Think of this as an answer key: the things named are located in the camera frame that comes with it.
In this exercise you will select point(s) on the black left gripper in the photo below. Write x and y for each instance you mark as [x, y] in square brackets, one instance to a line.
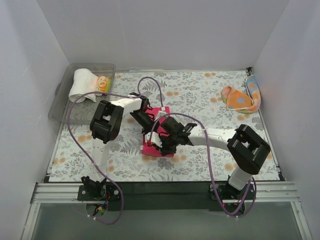
[146, 122]

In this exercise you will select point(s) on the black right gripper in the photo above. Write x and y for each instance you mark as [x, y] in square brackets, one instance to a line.
[165, 144]

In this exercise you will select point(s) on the red microfiber towel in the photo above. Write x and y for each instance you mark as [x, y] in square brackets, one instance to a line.
[152, 151]

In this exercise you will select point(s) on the orange blue patterned towel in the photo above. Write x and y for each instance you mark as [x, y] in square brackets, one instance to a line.
[244, 103]

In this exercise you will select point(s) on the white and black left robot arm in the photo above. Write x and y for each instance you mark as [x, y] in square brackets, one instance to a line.
[105, 127]

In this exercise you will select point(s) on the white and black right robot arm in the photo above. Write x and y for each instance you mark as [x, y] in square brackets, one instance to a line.
[248, 149]

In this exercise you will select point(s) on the orange patterned rolled towel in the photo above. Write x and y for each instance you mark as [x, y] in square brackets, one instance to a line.
[102, 85]

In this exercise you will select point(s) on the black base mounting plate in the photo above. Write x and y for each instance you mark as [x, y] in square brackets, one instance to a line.
[156, 195]

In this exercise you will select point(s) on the clear grey plastic tray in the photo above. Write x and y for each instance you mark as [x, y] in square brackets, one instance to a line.
[82, 113]

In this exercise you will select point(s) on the white rolled towel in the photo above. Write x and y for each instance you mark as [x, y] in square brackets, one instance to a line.
[84, 81]

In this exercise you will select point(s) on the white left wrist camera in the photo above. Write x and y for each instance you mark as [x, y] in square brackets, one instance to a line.
[161, 111]

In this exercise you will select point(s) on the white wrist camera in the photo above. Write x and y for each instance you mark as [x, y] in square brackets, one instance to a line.
[161, 111]
[153, 139]

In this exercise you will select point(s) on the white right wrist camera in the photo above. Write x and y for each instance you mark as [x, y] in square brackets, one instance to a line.
[153, 139]

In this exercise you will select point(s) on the aluminium frame rail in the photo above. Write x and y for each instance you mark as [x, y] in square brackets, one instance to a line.
[267, 191]

